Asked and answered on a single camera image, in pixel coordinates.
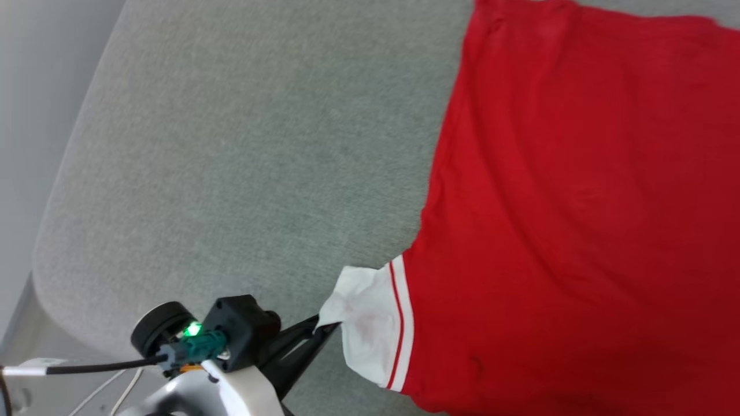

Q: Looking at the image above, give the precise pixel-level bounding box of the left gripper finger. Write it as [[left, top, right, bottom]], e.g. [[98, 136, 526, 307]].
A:
[[261, 315, 321, 372], [271, 322, 342, 400]]

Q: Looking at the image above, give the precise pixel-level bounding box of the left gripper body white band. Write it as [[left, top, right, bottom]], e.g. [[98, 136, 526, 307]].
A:
[[201, 358, 287, 416]]

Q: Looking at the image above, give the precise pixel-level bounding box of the red garment with white trim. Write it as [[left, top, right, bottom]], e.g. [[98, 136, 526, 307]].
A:
[[317, 0, 740, 416]]

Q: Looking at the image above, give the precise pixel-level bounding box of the grey fabric sofa cushion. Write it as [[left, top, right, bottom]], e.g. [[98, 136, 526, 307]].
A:
[[32, 0, 740, 416]]

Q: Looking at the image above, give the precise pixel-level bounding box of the left black cable teal plug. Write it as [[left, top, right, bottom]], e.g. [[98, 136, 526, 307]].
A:
[[0, 329, 227, 377]]

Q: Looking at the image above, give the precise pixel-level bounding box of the thin white cable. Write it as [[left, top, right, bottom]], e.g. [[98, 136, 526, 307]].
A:
[[109, 367, 145, 416], [68, 369, 127, 416]]

